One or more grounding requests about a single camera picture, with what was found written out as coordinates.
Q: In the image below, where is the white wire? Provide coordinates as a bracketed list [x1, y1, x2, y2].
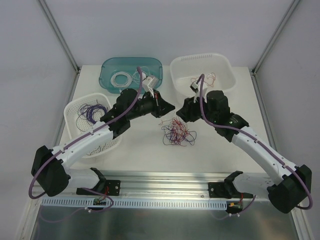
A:
[110, 71, 133, 88]
[132, 65, 157, 86]

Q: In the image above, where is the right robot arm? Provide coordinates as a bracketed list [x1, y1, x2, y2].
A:
[176, 90, 313, 214]

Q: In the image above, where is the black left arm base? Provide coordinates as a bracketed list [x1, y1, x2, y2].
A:
[76, 179, 121, 196]

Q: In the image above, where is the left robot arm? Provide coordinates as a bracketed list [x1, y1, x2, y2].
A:
[28, 88, 175, 199]

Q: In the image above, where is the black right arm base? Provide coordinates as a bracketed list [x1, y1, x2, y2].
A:
[208, 170, 254, 199]

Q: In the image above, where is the white tub basket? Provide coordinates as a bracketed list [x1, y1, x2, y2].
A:
[170, 53, 237, 105]

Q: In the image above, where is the teal plastic bin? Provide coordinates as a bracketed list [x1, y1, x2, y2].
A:
[98, 57, 163, 94]

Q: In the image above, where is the white perforated tray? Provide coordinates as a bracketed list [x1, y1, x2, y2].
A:
[63, 93, 122, 159]

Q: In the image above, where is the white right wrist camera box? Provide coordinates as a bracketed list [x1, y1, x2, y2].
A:
[190, 81, 208, 103]

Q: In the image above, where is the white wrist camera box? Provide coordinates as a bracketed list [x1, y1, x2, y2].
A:
[142, 75, 159, 95]
[190, 81, 208, 103]

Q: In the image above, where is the coiled white wire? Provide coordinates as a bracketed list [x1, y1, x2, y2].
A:
[110, 71, 133, 88]

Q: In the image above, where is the red wire in tub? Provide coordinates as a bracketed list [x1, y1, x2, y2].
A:
[190, 72, 217, 88]

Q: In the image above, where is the loose purple wire in tray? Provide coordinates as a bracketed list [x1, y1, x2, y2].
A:
[91, 144, 106, 155]

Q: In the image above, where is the coiled purple wire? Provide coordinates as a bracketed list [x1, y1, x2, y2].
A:
[86, 104, 110, 126]

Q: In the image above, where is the aluminium frame rail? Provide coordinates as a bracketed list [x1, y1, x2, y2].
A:
[31, 171, 271, 201]

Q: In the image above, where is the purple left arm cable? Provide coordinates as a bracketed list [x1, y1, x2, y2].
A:
[28, 66, 144, 200]

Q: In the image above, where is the white slotted cable duct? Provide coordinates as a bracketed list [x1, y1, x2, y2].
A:
[41, 197, 227, 211]

